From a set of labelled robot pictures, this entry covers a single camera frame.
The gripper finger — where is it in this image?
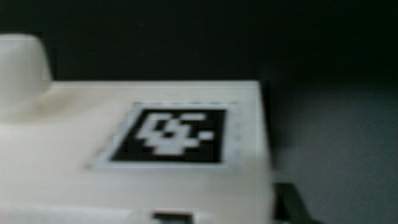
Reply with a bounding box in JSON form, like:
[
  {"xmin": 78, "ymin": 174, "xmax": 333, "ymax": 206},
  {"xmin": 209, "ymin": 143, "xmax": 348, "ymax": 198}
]
[{"xmin": 271, "ymin": 183, "xmax": 319, "ymax": 224}]

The small white drawer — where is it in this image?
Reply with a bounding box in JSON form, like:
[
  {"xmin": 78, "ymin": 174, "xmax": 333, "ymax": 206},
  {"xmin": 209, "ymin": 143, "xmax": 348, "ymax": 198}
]
[{"xmin": 0, "ymin": 34, "xmax": 273, "ymax": 224}]

